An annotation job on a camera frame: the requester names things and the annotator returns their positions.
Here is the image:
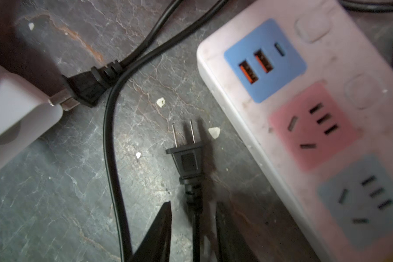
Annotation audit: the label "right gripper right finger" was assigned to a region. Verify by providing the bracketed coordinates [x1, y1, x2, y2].
[216, 202, 259, 262]

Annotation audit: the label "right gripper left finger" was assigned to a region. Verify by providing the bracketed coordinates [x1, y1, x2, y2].
[128, 202, 172, 262]

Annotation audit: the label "black cord of front green dryer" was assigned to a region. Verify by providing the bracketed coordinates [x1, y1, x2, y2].
[165, 119, 205, 262]

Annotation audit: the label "white power strip coloured sockets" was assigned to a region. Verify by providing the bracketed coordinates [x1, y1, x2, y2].
[196, 1, 393, 262]

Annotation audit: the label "white hair dryer front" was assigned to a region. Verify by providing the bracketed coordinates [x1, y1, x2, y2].
[0, 65, 63, 170]

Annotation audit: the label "black cord of pink dryer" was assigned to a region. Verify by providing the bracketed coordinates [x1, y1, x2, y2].
[103, 0, 228, 262]

